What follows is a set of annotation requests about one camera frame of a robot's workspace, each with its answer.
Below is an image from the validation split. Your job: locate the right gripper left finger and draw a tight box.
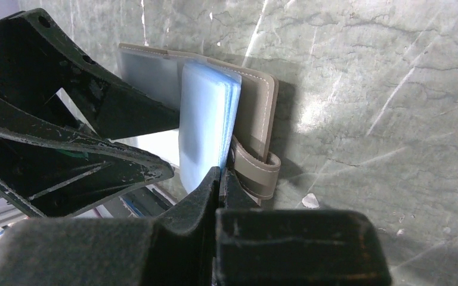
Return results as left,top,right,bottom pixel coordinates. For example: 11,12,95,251
0,167,220,285

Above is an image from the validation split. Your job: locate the beige card holder wallet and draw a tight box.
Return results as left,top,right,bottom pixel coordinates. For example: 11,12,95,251
117,43,281,201

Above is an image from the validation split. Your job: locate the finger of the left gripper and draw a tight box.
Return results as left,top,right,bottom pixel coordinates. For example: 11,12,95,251
0,123,174,217
0,8,180,139

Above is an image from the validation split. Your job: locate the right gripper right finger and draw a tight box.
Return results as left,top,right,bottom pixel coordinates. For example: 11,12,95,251
214,170,392,285

